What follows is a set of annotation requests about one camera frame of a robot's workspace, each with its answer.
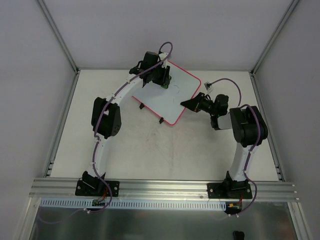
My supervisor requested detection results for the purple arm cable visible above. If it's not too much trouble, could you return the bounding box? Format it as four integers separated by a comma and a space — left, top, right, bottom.
212, 78, 262, 218
92, 41, 174, 181

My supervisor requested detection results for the left aluminium frame post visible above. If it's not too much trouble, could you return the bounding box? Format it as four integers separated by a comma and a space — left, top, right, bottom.
35, 0, 79, 74

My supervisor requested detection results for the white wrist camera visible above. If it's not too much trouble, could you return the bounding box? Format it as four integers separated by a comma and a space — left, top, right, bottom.
158, 52, 170, 69
203, 81, 213, 92

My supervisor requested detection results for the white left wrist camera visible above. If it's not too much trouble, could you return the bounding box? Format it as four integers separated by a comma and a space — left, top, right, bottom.
203, 81, 213, 92

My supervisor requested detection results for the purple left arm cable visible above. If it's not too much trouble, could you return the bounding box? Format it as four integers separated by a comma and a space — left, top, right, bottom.
212, 78, 262, 218

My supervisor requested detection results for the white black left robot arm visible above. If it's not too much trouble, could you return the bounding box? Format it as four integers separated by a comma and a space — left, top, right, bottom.
180, 92, 268, 185

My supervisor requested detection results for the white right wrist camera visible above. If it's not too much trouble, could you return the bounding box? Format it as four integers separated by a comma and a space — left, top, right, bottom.
158, 52, 170, 69

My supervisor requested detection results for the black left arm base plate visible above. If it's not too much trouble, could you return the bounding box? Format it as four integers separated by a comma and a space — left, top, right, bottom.
206, 181, 253, 200

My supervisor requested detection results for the right aluminium frame post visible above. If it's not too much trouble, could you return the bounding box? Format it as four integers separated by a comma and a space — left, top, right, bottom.
250, 0, 300, 76

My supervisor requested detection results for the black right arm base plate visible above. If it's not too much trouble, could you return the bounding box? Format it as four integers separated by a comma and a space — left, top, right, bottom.
75, 180, 120, 197

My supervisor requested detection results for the pink-framed whiteboard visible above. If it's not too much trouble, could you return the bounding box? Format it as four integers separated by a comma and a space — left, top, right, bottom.
132, 61, 202, 126

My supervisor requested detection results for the aluminium mounting rail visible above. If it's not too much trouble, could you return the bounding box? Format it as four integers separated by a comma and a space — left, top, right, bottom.
28, 177, 300, 202

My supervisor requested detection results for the black object bottom edge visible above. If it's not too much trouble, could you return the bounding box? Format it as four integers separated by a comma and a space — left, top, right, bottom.
233, 231, 245, 240

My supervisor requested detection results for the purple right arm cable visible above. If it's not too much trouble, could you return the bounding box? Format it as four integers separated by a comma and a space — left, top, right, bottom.
92, 41, 174, 181

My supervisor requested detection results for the white slotted cable duct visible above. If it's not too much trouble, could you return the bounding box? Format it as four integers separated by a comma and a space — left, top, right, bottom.
39, 198, 227, 211

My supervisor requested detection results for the green bone-shaped eraser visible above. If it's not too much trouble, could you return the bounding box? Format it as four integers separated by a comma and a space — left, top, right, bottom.
161, 75, 172, 89

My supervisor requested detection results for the aluminium frame post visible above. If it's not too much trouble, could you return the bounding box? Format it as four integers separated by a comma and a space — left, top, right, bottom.
250, 0, 300, 76
35, 0, 79, 74

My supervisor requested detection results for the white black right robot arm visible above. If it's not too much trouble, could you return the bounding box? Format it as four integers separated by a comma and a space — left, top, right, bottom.
82, 51, 171, 191

